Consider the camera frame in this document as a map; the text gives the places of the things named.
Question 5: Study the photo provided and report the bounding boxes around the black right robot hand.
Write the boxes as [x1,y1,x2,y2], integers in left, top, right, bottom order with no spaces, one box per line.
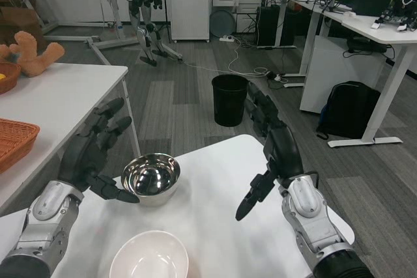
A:
[235,81,306,222]

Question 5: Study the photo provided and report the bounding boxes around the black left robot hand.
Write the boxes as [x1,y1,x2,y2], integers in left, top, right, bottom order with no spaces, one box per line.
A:
[59,97,139,204]

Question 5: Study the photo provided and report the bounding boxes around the shiny metal bowl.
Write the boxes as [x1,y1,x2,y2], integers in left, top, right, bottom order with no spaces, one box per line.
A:
[121,152,182,207]

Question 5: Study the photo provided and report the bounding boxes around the white ceramic bowl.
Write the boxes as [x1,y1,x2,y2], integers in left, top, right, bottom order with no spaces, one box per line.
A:
[109,230,190,278]

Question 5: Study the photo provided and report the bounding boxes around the white side table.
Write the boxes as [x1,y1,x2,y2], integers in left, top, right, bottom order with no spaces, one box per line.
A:
[0,62,141,215]

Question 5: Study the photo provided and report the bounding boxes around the black trash bin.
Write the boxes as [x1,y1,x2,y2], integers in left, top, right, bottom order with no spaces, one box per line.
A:
[211,74,249,127]

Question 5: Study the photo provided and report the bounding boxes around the orange woven basket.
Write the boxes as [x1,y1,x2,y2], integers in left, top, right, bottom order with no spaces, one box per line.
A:
[0,117,41,174]

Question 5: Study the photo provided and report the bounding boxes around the black backpack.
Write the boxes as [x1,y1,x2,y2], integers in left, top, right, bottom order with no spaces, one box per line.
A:
[315,80,381,141]

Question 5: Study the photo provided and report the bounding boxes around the brown round wicker basket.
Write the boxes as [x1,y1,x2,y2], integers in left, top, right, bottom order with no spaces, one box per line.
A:
[0,61,22,95]

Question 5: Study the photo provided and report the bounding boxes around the orange plush toy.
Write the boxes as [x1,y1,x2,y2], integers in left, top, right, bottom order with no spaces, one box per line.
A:
[0,31,66,78]

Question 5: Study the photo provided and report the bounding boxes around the black computer tower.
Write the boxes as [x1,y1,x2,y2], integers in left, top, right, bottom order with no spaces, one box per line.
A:
[256,5,296,49]

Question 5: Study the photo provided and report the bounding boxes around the white standing desk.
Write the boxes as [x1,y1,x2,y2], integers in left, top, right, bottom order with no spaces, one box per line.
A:
[282,0,417,148]

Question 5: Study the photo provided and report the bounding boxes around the white robot support stand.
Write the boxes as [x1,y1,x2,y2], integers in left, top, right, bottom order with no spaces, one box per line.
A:
[42,0,184,66]

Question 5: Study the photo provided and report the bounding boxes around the grey round tray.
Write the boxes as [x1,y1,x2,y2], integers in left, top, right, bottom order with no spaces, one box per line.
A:
[209,10,236,38]

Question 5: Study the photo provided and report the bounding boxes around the white drawer unit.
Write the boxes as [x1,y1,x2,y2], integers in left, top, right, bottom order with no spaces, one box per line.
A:
[211,0,263,34]

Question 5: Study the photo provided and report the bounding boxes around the brown cardboard box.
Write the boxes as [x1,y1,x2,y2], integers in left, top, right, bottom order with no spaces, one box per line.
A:
[0,6,46,51]

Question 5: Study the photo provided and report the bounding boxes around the silver humanoid robot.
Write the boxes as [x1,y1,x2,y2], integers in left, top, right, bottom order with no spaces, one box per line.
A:
[122,0,169,66]

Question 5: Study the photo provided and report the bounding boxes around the black laptop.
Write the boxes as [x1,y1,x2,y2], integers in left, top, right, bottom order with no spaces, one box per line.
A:
[337,0,397,18]

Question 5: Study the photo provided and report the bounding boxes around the white metal cabinet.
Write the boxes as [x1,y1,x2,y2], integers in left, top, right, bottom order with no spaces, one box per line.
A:
[167,0,211,44]

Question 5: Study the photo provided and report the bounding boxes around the small black desk robot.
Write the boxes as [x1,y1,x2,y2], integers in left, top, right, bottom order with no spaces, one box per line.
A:
[370,0,417,33]

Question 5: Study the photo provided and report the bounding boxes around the white floor cable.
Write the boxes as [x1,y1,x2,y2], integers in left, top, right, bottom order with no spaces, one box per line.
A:
[182,35,271,77]

